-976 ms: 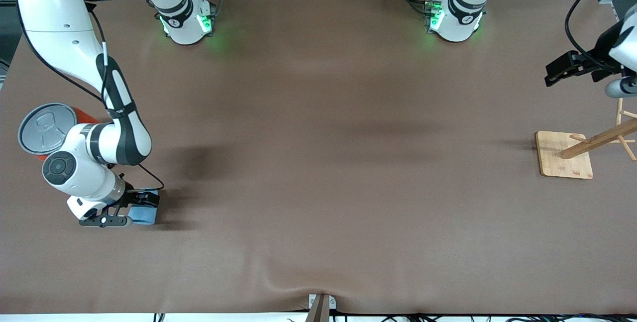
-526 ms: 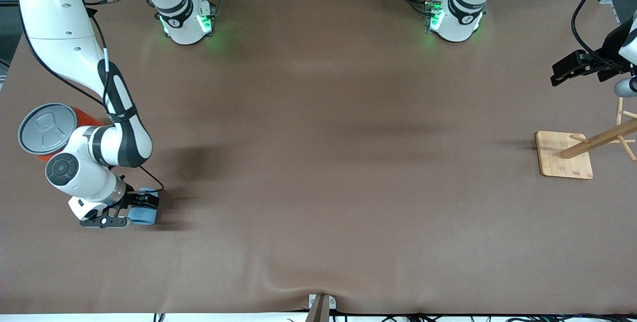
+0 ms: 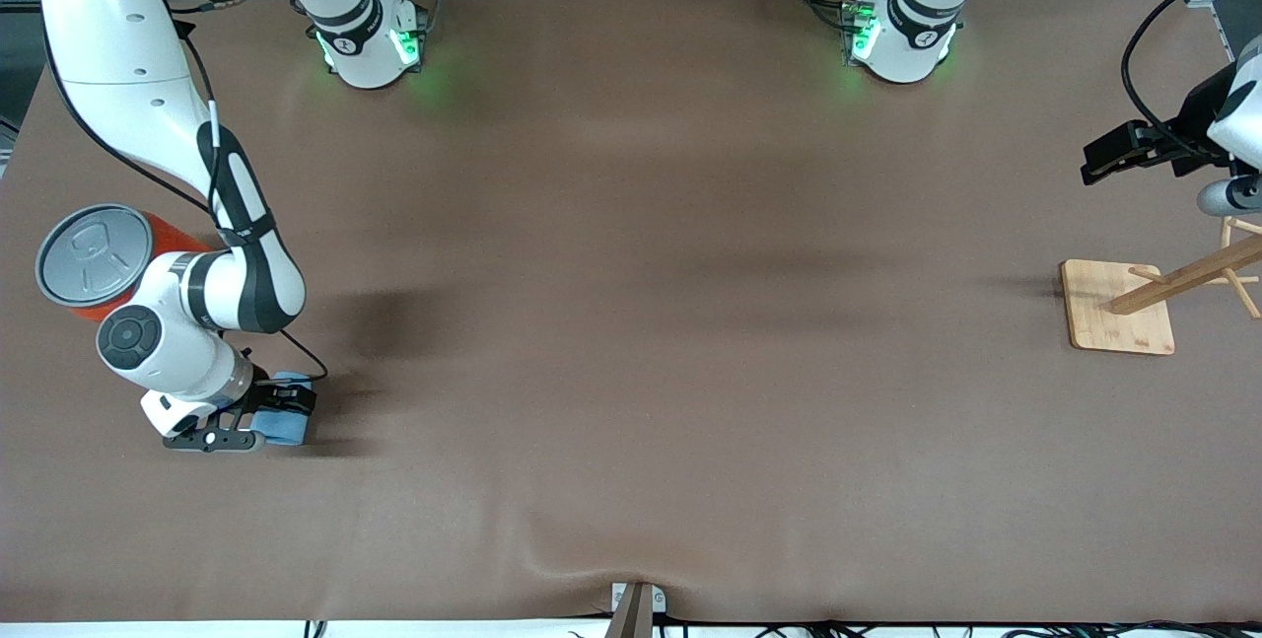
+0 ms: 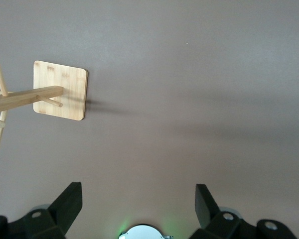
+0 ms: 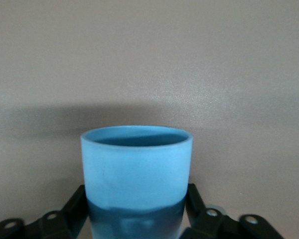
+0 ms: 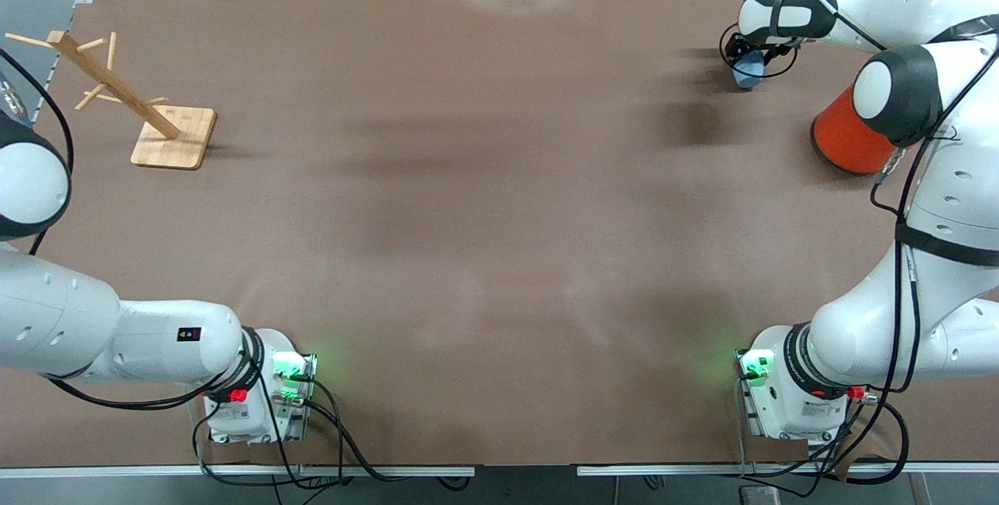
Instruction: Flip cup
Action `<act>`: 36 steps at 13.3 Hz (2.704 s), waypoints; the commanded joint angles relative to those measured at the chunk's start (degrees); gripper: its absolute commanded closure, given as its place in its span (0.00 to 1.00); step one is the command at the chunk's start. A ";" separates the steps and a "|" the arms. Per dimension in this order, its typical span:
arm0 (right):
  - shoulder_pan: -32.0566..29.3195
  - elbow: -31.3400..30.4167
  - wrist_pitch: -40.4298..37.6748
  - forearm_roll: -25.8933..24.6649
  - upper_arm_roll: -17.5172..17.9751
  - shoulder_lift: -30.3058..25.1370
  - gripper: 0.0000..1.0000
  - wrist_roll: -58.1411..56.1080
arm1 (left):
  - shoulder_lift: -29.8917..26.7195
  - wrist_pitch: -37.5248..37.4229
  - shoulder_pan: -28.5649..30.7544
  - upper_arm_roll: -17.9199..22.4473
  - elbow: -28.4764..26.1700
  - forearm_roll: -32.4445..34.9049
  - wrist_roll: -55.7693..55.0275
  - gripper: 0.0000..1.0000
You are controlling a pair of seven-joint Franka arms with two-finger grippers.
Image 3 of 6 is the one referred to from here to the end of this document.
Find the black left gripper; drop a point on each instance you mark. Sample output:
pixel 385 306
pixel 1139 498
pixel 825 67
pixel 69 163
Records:
pixel 1190 132

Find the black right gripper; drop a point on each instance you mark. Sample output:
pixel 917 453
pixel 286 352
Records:
pixel 263 391

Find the blue plastic cup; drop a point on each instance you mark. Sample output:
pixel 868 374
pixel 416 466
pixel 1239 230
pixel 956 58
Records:
pixel 288 431

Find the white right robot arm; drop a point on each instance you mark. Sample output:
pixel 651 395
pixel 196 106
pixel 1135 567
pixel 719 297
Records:
pixel 118 36

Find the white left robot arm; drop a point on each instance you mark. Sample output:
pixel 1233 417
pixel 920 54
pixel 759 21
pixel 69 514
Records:
pixel 912 36

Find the wooden cup rack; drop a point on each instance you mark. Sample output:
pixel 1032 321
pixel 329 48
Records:
pixel 1119 313

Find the orange can with grey lid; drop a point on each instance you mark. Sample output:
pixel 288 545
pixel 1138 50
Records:
pixel 94 253

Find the brown table mat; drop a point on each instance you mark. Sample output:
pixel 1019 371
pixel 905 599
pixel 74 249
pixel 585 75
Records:
pixel 631 470

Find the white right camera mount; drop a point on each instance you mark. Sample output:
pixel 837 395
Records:
pixel 187 409

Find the brown post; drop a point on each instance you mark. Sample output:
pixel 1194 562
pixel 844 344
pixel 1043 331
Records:
pixel 631 618

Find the grey metal bracket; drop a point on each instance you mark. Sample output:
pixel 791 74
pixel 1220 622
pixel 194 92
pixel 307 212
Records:
pixel 660 602

